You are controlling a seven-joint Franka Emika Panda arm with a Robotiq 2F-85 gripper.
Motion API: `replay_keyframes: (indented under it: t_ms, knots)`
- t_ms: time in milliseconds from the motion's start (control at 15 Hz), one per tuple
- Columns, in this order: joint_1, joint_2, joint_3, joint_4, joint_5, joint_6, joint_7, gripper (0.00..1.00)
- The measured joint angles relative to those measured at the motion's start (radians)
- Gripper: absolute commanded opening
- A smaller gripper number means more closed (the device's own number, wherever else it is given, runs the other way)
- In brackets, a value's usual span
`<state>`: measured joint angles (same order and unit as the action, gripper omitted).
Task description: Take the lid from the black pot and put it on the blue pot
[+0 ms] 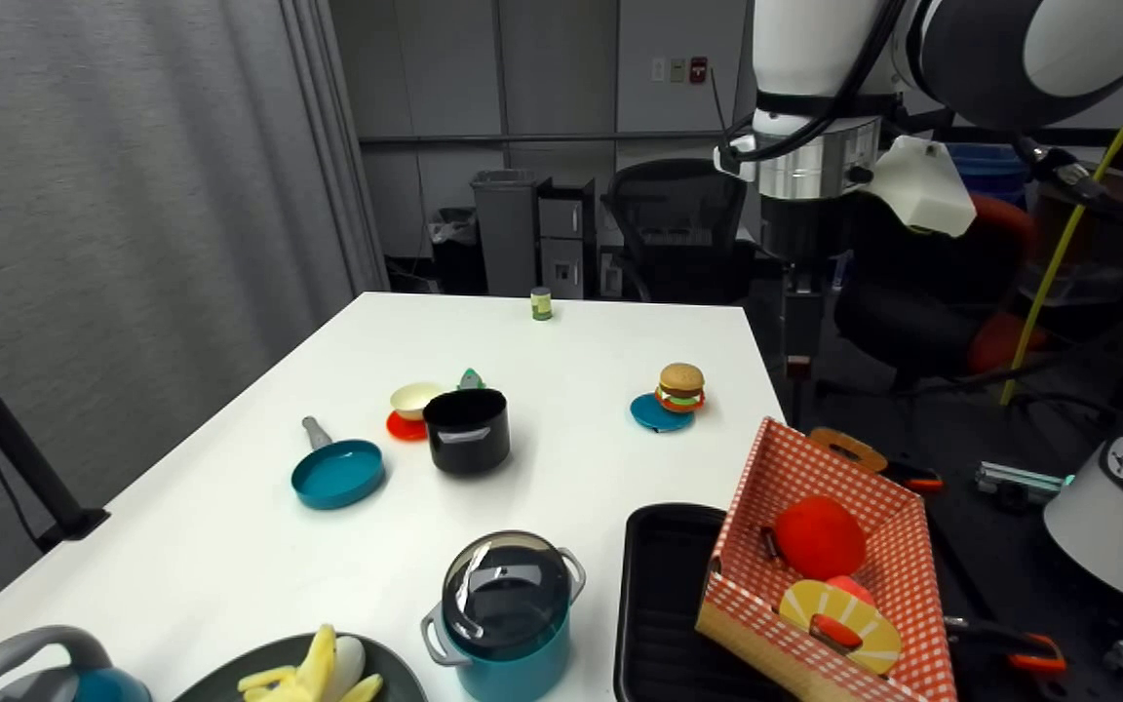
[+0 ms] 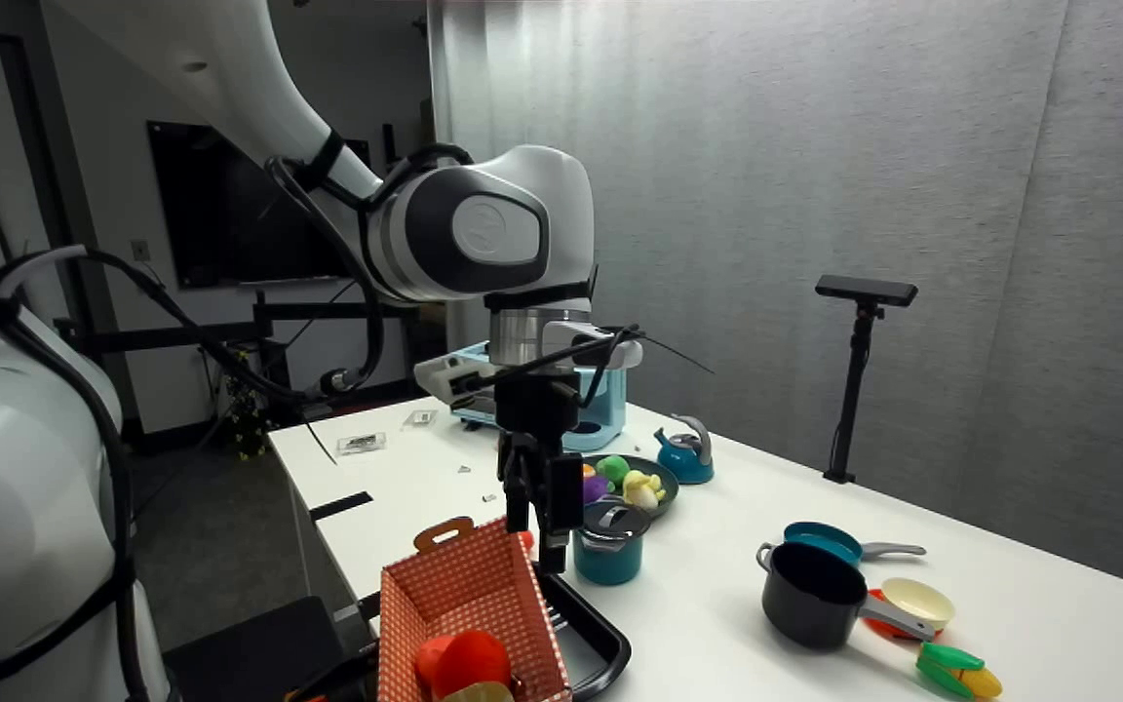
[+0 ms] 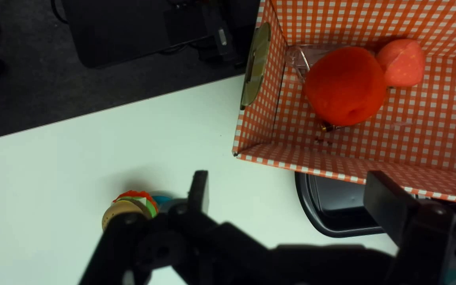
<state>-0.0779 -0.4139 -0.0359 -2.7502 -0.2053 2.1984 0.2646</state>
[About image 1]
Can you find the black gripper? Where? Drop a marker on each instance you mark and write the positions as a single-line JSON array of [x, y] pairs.
[[818, 238]]

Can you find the glass pot lid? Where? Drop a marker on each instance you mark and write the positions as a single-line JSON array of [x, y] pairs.
[[507, 607]]

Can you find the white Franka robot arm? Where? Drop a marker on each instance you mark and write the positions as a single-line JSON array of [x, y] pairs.
[[822, 40]]

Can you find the black toy pot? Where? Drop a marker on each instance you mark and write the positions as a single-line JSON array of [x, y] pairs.
[[468, 449]]

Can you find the blue toy pot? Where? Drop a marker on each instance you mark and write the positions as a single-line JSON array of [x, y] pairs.
[[507, 675]]

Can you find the toy burger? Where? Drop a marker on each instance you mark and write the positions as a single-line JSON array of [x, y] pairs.
[[680, 389]]

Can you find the black office chair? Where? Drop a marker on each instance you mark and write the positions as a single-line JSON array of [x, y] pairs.
[[680, 220]]

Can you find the orange black clamp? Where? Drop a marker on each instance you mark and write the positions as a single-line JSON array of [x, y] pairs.
[[1023, 653], [914, 476]]

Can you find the small teal plate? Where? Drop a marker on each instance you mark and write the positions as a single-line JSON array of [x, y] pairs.
[[644, 414]]

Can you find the red chair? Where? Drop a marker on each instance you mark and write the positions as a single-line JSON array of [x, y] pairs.
[[1005, 346]]

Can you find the red toy tomato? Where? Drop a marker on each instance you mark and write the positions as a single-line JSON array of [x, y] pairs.
[[822, 534]]

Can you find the red checkered basket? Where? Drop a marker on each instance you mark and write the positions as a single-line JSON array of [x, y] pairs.
[[874, 547]]

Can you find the blue plastic bin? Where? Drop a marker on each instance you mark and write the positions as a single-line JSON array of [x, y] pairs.
[[995, 163]]

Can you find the small green item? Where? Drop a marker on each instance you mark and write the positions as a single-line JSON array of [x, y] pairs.
[[541, 304]]

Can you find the yellow toy pineapple slice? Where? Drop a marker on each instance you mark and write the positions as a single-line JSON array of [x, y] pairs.
[[849, 624]]

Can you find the black plastic tray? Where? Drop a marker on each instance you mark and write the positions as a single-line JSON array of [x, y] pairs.
[[663, 609]]

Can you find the black cabinet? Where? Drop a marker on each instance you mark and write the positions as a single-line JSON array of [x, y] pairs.
[[507, 235]]

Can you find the teal toy frying pan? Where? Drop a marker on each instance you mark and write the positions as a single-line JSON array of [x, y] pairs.
[[336, 473]]

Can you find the yellow toy banana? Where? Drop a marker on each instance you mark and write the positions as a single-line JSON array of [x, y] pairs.
[[317, 664]]

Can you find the grey curtain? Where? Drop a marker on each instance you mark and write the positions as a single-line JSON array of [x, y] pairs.
[[134, 196]]

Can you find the dark round plate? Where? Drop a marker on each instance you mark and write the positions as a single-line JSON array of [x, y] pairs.
[[212, 685]]

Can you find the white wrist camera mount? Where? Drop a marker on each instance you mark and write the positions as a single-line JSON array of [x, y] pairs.
[[926, 190]]

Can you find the white wall outlet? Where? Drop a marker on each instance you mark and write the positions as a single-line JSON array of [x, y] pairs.
[[680, 73]]

